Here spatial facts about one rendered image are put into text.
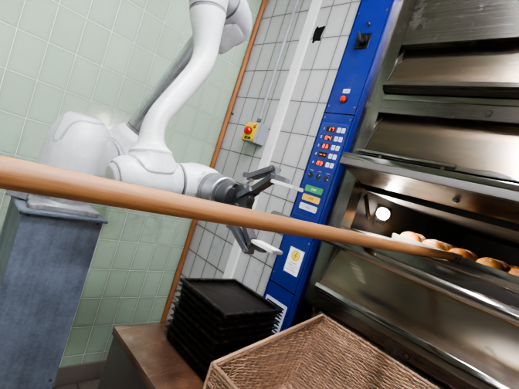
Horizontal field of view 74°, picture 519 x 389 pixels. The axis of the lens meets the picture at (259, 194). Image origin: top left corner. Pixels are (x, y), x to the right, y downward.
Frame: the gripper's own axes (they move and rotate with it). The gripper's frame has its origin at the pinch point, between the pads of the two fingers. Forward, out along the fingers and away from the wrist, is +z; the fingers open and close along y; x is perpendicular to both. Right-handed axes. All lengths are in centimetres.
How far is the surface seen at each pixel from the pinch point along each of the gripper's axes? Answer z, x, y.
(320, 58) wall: -61, -61, -66
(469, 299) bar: 29.9, -23.8, 3.2
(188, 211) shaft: 8.1, 28.5, 0.4
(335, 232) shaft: 8.0, -7.0, -0.8
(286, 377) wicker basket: -18, -49, 57
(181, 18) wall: -114, -19, -67
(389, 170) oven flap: -5, -47, -21
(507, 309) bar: 35.9, -24.0, 2.1
